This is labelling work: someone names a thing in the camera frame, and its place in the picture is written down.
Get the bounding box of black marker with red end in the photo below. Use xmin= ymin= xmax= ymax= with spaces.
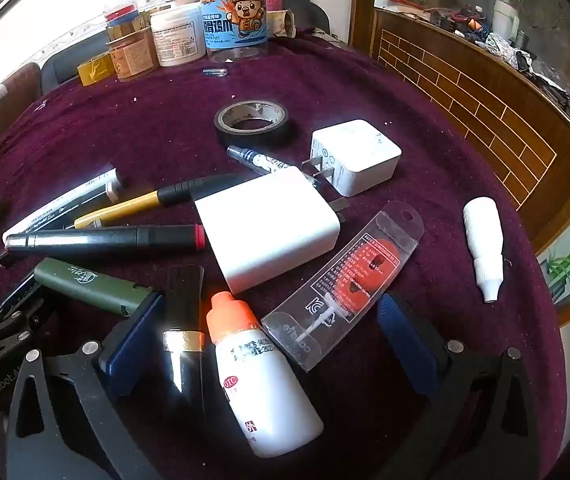
xmin=4 ymin=225 xmax=207 ymax=264

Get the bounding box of clear jar with cartoon label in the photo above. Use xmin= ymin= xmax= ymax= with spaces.
xmin=199 ymin=0 xmax=270 ymax=62

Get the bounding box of clutter heap on counter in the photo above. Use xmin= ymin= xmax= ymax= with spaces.
xmin=425 ymin=2 xmax=570 ymax=138

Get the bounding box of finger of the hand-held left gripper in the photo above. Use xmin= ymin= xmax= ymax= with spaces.
xmin=0 ymin=270 xmax=60 ymax=356

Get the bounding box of wooden brick pattern counter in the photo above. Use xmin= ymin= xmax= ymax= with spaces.
xmin=352 ymin=0 xmax=570 ymax=261

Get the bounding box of white plastic jar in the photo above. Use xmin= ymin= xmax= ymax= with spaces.
xmin=150 ymin=2 xmax=206 ymax=67

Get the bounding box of black lipstick with gold band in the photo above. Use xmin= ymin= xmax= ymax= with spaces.
xmin=162 ymin=265 xmax=206 ymax=407

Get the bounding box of paper roll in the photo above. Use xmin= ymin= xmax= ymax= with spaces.
xmin=269 ymin=9 xmax=297 ymax=37

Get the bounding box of yellow pen with black grip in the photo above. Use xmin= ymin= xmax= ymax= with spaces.
xmin=74 ymin=174 xmax=253 ymax=230

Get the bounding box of black chair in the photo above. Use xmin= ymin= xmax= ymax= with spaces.
xmin=40 ymin=35 xmax=112 ymax=95

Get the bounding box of black bag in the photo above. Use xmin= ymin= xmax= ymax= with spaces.
xmin=280 ymin=0 xmax=333 ymax=38

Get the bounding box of orange brown jar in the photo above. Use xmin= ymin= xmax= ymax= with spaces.
xmin=107 ymin=27 xmax=159 ymax=82

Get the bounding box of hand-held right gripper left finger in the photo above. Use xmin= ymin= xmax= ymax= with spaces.
xmin=5 ymin=290 xmax=166 ymax=480

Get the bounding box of white bottle with orange cap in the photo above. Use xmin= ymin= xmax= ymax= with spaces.
xmin=206 ymin=292 xmax=324 ymax=458

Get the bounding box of brown chair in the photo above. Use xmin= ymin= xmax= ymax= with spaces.
xmin=0 ymin=62 xmax=42 ymax=133

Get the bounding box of small white charger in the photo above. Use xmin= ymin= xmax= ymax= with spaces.
xmin=302 ymin=120 xmax=402 ymax=197

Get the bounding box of clear package with orange item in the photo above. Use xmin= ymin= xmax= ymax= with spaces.
xmin=261 ymin=201 xmax=424 ymax=372

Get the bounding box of small white squeeze bottle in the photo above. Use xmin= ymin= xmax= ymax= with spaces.
xmin=463 ymin=198 xmax=504 ymax=304

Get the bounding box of white marker pen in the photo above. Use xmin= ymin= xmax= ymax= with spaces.
xmin=0 ymin=167 xmax=124 ymax=266

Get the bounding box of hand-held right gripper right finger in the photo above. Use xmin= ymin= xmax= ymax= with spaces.
xmin=377 ymin=292 xmax=543 ymax=480

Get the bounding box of green lighter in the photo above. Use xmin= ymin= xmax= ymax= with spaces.
xmin=34 ymin=258 xmax=158 ymax=317

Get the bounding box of large white charger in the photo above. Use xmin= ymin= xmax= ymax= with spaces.
xmin=194 ymin=166 xmax=350 ymax=295

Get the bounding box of black tape roll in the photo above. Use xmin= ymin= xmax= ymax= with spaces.
xmin=214 ymin=101 xmax=290 ymax=149

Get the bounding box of small container with red lid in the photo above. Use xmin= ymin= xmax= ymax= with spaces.
xmin=104 ymin=0 xmax=142 ymax=28

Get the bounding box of white kettle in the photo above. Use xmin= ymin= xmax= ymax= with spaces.
xmin=492 ymin=0 xmax=522 ymax=42

